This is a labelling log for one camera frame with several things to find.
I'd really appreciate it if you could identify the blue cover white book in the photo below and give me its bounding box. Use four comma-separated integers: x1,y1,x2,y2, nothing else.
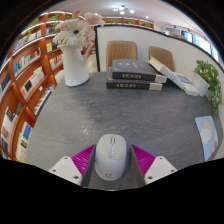
173,73,200,97

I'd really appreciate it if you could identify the green plant in white pot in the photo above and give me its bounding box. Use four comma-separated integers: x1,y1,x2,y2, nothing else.
192,59,223,113

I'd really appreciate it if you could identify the tan upholstered chair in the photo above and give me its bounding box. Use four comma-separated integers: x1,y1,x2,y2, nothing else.
105,40,138,72
148,45,175,72

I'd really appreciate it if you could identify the ceiling light cluster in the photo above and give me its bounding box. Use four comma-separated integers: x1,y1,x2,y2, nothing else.
112,4,136,16

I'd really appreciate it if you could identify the large window with curtains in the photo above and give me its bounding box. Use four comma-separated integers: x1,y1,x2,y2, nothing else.
166,24,221,63

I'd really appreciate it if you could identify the white computer mouse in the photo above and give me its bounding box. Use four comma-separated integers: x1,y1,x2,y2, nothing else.
94,133,128,182

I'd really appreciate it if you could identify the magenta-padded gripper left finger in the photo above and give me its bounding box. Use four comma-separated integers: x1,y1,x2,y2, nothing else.
48,144,98,188

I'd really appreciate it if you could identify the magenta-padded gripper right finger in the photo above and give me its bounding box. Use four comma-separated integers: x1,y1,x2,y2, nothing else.
129,144,178,186

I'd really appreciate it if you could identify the white ceramic vase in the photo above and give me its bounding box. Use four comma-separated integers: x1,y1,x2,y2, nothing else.
59,44,92,88

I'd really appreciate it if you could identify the white leaning book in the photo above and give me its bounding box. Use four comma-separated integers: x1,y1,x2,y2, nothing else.
148,55,188,89

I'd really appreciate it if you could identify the map print mouse pad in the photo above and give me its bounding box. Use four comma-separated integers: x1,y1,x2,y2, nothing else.
194,115,219,163

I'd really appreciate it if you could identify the thick dark hardcover book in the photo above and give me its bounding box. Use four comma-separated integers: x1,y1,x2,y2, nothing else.
111,59,168,84
105,67,163,91

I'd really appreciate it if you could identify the orange wooden bookshelf unit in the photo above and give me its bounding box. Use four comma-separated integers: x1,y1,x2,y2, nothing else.
0,11,156,163

